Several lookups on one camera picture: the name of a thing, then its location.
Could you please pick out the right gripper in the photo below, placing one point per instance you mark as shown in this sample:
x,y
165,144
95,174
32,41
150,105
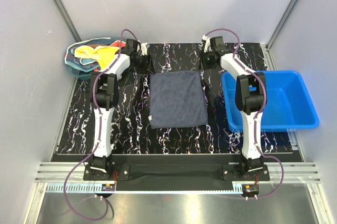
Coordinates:
x,y
206,66

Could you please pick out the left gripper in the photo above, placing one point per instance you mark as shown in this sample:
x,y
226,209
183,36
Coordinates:
x,y
146,68

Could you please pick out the dark blue towel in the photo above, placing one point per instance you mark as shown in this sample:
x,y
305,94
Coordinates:
x,y
177,100

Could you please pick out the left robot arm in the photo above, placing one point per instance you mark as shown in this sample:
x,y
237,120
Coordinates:
x,y
105,96

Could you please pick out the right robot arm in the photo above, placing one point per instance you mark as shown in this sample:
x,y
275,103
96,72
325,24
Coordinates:
x,y
250,99

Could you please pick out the orange towel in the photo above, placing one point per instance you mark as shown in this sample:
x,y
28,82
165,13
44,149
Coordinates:
x,y
116,45

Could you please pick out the yellow towel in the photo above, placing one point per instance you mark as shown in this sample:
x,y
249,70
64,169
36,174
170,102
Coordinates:
x,y
102,55

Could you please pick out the teal mesh laundry basket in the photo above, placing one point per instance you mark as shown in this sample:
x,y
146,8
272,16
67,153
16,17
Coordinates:
x,y
120,63

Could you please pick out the blue plastic bin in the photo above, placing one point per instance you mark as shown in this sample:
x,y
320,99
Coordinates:
x,y
289,106

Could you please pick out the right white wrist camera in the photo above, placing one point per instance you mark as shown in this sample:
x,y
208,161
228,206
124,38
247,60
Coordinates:
x,y
206,44

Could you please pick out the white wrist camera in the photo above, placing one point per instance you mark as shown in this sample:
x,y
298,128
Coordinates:
x,y
206,44
144,48

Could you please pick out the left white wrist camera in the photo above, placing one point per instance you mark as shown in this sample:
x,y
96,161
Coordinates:
x,y
144,48

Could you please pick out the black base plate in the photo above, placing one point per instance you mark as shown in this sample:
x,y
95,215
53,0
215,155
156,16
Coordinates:
x,y
185,158

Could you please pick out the slotted cable duct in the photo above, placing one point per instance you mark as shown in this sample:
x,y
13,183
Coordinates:
x,y
222,188

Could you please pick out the aluminium frame rail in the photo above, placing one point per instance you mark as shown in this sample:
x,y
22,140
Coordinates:
x,y
294,172

